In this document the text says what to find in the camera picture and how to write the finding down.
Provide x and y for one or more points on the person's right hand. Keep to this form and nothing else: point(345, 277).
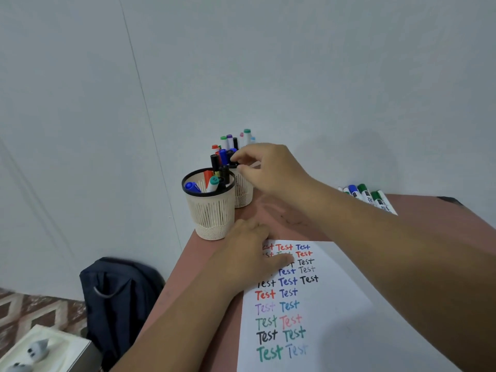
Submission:
point(279, 172)

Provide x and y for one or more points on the person's left hand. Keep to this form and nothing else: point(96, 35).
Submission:
point(244, 259)

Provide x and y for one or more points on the person's right thumb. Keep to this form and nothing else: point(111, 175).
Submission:
point(250, 175)

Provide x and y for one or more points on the person's left thumb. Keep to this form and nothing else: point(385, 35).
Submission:
point(281, 262)

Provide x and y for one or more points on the black marker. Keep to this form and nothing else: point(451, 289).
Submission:
point(231, 156)
point(225, 175)

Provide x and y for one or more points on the white paper with coloured writing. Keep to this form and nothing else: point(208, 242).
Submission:
point(321, 317)

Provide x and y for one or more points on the person's left forearm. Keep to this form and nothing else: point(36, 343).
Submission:
point(182, 329)

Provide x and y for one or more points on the person's right forearm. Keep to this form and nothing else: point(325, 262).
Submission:
point(407, 267)

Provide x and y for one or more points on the teal-capped white marker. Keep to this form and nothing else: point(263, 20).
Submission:
point(213, 183)

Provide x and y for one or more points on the bunch of coloured markers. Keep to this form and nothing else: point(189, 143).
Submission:
point(228, 142)

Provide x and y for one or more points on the orange marker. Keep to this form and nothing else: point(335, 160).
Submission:
point(208, 177)

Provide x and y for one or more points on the black-rimmed cream mesh pen cup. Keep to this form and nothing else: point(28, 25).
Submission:
point(211, 213)

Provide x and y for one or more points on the blue-capped white marker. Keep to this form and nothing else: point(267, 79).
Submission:
point(354, 191)
point(192, 187)

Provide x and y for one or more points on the green-capped white marker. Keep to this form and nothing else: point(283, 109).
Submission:
point(379, 202)
point(365, 192)

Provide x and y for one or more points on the dark blue backpack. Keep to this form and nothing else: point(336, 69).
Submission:
point(120, 302)

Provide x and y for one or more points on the black object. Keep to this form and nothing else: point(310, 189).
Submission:
point(449, 200)

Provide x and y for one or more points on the white box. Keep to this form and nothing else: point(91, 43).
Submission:
point(66, 352)

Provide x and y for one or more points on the small grey white object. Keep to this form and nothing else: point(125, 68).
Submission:
point(38, 350)
point(17, 368)

